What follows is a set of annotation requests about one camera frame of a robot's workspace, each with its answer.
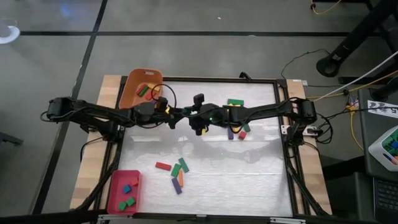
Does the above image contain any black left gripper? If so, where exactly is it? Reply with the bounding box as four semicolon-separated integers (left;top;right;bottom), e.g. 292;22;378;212
154;106;181;130

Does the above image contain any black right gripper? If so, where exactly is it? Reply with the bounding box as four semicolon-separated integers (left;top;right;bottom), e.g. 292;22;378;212
188;104;227;137

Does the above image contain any white bin of blocks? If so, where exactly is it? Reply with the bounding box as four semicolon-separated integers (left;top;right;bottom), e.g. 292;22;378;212
368;125;398;172

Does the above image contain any orange plastic bin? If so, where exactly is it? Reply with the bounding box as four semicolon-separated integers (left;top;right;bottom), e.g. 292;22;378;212
119;68;164;110

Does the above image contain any wooden table side board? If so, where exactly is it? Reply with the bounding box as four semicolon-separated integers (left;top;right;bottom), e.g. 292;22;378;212
69;74;123;210
285;79;333;215

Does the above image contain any pink plastic bin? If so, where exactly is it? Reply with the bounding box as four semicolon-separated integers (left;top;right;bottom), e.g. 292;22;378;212
106;169;142;215

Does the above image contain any dark grey side desk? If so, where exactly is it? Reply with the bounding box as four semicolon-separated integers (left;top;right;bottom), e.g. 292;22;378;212
322;88;398;224

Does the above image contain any black floor stand pole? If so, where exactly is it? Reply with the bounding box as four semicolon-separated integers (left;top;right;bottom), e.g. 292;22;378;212
315;0;398;78

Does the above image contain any white printed paper sheet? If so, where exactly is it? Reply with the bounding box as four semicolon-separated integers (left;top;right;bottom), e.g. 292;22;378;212
367;99;398;119

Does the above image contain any white round floor plate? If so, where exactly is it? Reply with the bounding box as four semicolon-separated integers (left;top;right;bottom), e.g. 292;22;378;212
0;18;21;45

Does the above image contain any black keyboard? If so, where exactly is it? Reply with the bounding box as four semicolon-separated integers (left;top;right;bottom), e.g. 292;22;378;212
373;177;398;223

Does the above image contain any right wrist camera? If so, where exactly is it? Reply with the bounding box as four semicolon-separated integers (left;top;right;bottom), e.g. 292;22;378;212
193;93;205;108

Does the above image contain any black looped cable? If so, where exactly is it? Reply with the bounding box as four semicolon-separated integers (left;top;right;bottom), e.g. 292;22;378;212
150;83;178;110

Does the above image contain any black table frame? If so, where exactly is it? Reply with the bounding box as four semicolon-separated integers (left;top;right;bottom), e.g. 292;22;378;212
93;72;332;220

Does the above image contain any silver mounting bracket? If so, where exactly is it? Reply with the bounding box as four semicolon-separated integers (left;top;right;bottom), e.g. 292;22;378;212
97;214;126;224
269;217;307;224

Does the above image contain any yellow hanging cable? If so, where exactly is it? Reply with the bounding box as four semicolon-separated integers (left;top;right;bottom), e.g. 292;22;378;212
310;0;343;16

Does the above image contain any white cable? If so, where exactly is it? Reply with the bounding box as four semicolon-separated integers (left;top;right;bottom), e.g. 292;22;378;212
313;51;398;103

